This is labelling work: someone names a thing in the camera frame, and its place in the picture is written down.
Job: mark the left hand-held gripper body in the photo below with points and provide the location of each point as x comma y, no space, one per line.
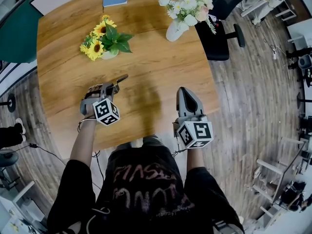
107,112

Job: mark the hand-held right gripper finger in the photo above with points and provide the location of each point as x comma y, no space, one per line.
180,106
198,108

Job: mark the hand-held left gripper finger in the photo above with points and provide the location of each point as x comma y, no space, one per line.
108,89

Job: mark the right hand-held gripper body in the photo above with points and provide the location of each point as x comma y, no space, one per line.
195,133

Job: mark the person's right forearm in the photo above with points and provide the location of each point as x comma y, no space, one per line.
195,158

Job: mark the person's left forearm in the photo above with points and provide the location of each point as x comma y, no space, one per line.
81,145

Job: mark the person's left hand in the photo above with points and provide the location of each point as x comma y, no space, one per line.
93,91

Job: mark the potted yellow sunflowers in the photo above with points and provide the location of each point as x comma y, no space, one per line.
97,46

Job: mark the wooden table with white legs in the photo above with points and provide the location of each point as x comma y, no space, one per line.
158,62

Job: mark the black office chair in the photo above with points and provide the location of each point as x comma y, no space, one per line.
217,40

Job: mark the white vase with white flowers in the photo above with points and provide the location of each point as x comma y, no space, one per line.
175,30

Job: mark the person's black printed t-shirt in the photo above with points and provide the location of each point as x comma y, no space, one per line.
146,191

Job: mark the white power strip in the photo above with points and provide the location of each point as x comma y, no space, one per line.
274,55

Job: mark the black round stand base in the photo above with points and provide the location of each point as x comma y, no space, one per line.
11,101

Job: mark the white partition panel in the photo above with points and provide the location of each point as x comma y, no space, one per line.
44,5

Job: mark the green partition panel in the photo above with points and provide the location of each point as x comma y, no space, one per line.
17,33

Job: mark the white desk with wooden top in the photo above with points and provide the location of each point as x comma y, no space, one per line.
251,7

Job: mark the white shelf unit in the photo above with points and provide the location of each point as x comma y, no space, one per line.
24,191

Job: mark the long white desk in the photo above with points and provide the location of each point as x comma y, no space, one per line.
302,30

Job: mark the white metal frame table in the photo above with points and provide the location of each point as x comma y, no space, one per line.
268,166

